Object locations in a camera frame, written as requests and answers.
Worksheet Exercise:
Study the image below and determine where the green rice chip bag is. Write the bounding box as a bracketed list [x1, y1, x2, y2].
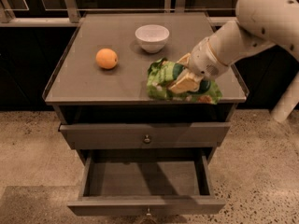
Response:
[147, 58, 222, 105]

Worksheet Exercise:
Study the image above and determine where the grey top drawer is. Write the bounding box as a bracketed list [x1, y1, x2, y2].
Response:
[60, 122, 230, 150]

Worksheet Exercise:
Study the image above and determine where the metal window frame rail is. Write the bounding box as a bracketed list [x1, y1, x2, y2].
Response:
[0, 0, 250, 28]

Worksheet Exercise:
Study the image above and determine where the grey drawer cabinet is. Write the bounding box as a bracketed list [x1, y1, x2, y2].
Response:
[42, 11, 250, 161]

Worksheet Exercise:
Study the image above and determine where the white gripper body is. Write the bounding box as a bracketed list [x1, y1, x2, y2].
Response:
[188, 37, 229, 80]

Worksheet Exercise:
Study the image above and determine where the grey open middle drawer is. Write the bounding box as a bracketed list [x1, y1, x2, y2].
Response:
[67, 148, 225, 216]

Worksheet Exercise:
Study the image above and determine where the white ceramic bowl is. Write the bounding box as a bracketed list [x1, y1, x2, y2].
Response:
[135, 24, 170, 53]

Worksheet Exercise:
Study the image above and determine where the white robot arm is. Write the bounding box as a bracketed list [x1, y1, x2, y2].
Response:
[169, 0, 299, 93]

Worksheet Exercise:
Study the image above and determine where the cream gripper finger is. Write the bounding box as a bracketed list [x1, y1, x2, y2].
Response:
[177, 53, 191, 67]
[168, 69, 204, 94]

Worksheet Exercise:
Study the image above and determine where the orange fruit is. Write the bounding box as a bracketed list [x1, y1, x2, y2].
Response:
[95, 49, 118, 70]

